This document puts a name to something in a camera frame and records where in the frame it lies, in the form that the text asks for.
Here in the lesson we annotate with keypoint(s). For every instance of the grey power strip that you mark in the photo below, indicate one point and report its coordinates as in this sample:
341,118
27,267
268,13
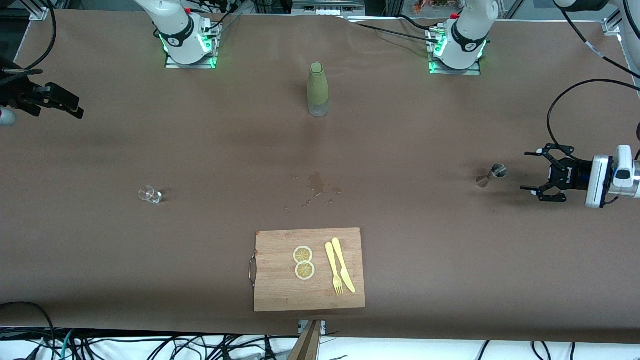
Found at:
327,9

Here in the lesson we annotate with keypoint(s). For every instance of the green sleeved glass bottle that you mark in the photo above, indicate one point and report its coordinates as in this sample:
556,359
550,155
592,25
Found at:
317,85

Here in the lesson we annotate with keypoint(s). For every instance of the camera mounting pole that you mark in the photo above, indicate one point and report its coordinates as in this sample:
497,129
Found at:
309,345

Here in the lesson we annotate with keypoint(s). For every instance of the spilled liquid drops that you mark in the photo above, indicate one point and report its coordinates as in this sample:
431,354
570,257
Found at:
316,184

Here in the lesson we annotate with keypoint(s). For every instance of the aluminium frame profile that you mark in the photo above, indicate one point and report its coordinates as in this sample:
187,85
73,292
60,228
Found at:
611,26
39,12

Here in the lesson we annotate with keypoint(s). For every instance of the yellow plastic fork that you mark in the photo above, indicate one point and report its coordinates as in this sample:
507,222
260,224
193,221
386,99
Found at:
331,260

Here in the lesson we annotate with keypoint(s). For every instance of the yellow plastic knife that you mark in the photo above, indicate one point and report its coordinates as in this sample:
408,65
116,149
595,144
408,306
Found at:
342,265

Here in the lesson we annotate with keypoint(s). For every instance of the small glass measuring cup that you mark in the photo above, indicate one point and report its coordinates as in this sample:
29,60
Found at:
150,195

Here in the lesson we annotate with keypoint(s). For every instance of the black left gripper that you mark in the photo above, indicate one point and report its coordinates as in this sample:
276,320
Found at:
574,174

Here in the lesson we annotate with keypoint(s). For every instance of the metal mounting bracket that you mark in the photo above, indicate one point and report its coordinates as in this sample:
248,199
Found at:
302,327

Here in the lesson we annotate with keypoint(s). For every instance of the brown table cover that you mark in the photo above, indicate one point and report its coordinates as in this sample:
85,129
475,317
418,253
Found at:
450,250

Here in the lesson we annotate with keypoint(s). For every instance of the steel double-cone jigger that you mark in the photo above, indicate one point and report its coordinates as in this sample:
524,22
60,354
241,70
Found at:
497,171

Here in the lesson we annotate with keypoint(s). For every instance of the lemon slice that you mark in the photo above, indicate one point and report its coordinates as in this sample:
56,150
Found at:
303,254
305,270

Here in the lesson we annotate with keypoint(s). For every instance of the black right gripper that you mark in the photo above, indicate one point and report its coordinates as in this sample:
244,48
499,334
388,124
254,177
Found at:
21,92

